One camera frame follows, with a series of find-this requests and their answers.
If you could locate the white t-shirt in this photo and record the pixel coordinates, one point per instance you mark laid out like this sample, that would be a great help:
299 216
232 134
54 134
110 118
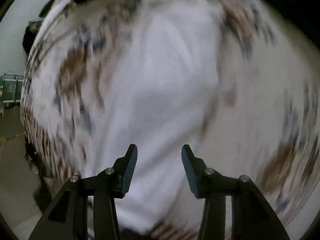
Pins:
161 92

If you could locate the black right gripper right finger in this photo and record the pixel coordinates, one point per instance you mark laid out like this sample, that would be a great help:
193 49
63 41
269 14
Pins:
252 215

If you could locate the floral fleece blanket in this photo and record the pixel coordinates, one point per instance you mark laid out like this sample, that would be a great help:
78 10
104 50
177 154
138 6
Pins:
264 122

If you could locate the green wheeled cart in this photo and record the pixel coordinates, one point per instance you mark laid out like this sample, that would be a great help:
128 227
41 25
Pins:
11 88

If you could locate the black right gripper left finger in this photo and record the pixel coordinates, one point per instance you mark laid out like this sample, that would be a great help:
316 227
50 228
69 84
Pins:
66 216

